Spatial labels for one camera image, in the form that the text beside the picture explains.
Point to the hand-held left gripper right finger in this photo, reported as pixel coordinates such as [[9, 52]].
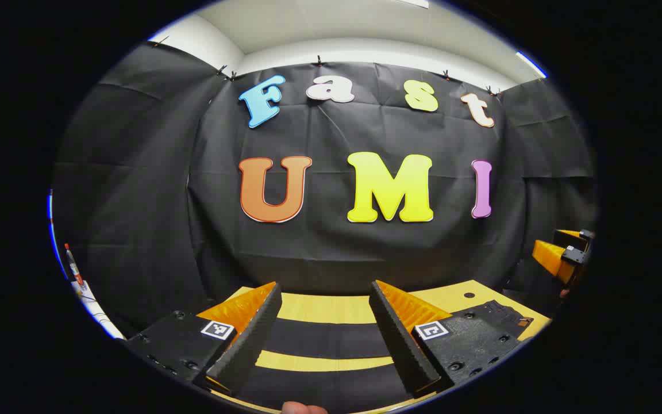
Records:
[[400, 345]]

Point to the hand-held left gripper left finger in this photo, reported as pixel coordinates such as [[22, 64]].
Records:
[[253, 339]]

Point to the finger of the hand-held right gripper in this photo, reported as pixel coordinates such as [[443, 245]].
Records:
[[549, 256], [572, 234]]

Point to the dark grey jeans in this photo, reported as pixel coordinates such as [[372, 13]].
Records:
[[325, 339]]

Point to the black backdrop cloth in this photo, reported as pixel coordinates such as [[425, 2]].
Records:
[[193, 201]]

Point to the white side desk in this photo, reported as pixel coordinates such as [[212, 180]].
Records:
[[98, 313]]

